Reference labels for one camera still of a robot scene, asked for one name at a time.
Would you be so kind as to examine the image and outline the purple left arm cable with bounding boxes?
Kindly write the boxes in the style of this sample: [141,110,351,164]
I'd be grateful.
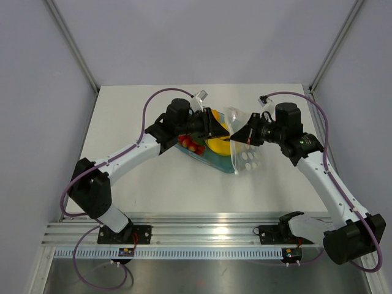
[59,88,197,290]

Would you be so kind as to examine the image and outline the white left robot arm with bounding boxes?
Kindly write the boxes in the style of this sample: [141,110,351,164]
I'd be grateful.
[67,98,229,244]

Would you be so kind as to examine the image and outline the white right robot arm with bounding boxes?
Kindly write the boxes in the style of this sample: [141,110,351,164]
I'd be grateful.
[225,102,386,265]

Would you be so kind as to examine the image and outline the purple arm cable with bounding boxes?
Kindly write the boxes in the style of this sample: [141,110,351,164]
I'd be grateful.
[258,91,383,273]
[59,88,197,290]

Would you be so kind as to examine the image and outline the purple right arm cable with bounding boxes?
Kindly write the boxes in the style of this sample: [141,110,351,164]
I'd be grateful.
[258,91,383,273]

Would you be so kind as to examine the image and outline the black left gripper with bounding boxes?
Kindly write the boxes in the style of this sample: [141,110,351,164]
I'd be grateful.
[176,108,229,141]

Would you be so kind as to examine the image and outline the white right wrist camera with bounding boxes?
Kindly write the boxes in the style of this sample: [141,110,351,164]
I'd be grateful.
[258,96,275,121]

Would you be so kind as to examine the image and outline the teal plastic tray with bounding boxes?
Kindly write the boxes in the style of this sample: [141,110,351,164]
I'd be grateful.
[175,142,235,173]

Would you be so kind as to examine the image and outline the red strawberries with leaves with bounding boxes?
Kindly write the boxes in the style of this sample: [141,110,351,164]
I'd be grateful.
[178,135,206,155]

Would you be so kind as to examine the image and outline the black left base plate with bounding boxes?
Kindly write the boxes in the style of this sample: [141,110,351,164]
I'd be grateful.
[97,224,152,245]

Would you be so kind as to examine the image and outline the aluminium mounting rail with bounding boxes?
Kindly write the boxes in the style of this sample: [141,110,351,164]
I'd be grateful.
[41,213,282,247]

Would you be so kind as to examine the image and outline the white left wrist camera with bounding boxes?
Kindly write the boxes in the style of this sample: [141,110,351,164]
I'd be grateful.
[190,90,208,112]

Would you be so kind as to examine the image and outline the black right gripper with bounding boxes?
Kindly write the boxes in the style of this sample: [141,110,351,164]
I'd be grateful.
[231,113,285,147]

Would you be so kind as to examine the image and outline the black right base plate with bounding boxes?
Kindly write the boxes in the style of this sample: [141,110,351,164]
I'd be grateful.
[252,225,314,246]

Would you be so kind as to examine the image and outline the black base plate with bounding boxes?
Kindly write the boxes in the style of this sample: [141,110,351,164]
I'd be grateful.
[252,225,314,246]
[97,224,152,245]

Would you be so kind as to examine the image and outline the right aluminium frame post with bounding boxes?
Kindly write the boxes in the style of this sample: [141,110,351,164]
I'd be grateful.
[308,0,367,95]

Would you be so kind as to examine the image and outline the orange yellow mango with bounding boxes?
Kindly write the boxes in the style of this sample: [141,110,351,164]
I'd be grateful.
[211,110,221,122]

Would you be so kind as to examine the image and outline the yellow pear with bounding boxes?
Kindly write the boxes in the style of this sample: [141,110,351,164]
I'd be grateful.
[220,123,228,132]

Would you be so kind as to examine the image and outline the left aluminium frame post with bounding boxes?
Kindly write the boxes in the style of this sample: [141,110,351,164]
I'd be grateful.
[43,0,100,97]

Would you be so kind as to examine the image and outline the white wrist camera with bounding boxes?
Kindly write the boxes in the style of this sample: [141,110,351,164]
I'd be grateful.
[190,90,208,112]
[258,96,275,121]

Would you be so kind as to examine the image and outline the clear dotted zip bag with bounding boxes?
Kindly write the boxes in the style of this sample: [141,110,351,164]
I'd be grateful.
[224,107,263,175]

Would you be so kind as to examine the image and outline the white slotted cable duct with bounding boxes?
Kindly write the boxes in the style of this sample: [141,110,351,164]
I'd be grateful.
[54,247,283,260]

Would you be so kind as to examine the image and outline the yellow banana bunch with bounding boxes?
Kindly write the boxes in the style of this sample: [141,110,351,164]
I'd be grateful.
[205,138,231,156]

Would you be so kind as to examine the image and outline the aluminium frame post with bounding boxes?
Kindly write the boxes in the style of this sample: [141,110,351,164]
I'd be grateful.
[43,0,100,97]
[308,0,367,95]

